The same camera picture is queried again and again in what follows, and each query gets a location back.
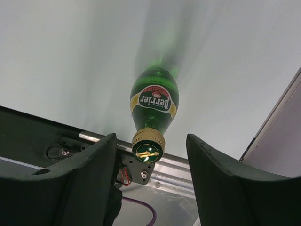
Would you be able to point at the aluminium frame rail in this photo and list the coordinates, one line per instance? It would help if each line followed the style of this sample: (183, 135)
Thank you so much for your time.
(172, 174)

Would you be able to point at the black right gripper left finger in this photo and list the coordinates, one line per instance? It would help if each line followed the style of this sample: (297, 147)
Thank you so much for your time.
(73, 192)

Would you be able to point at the green glass bottle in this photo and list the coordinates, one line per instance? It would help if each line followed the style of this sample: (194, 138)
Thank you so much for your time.
(154, 100)

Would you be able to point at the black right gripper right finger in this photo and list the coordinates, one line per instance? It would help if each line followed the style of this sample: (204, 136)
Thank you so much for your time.
(231, 193)

